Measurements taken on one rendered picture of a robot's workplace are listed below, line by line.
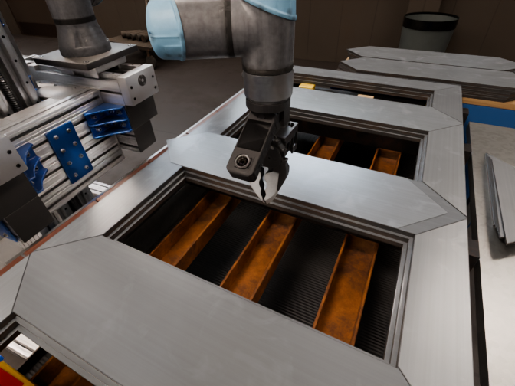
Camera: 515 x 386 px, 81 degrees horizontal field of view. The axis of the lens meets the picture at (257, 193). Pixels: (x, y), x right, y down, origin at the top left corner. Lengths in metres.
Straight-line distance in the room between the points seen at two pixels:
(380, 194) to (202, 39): 0.49
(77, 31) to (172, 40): 0.71
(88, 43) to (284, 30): 0.79
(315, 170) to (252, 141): 0.33
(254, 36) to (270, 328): 0.41
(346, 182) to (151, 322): 0.50
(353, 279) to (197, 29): 0.60
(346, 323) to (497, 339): 0.25
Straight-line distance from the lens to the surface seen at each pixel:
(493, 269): 0.82
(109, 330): 0.55
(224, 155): 0.82
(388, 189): 0.75
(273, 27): 0.43
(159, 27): 0.44
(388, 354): 0.53
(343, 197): 0.69
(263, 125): 0.47
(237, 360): 0.48
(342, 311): 0.71
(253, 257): 0.77
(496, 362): 0.69
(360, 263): 0.79
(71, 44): 1.14
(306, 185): 0.71
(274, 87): 0.45
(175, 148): 0.89
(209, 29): 0.43
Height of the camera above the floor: 1.29
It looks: 40 degrees down
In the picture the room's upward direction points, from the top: 2 degrees counter-clockwise
